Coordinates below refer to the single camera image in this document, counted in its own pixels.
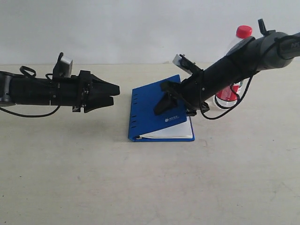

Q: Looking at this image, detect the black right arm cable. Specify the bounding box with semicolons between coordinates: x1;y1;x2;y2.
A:
200;35;291;120

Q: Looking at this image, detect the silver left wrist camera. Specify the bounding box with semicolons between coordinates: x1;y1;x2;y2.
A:
52;52;73;78

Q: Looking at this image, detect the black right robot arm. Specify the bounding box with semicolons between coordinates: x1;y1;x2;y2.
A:
154;30;300;116

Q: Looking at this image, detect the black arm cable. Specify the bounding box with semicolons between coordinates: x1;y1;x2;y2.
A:
200;35;291;120
0;66;61;118

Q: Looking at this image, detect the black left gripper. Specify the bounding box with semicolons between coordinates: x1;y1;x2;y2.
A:
50;70;120;113

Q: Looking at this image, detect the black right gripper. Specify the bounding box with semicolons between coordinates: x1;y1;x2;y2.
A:
153;70;210;116

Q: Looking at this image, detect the blue ring binder notebook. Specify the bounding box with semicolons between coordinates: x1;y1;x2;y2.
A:
128;75;195;142

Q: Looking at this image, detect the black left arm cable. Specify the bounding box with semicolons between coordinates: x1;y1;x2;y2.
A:
0;66;61;118

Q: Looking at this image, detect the clear plastic water bottle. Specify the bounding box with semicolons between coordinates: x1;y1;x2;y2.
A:
213;25;252;110

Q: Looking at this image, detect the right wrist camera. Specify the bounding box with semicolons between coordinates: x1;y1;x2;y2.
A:
172;54;203;75

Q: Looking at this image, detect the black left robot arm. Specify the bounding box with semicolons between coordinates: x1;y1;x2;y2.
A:
0;70;120;113

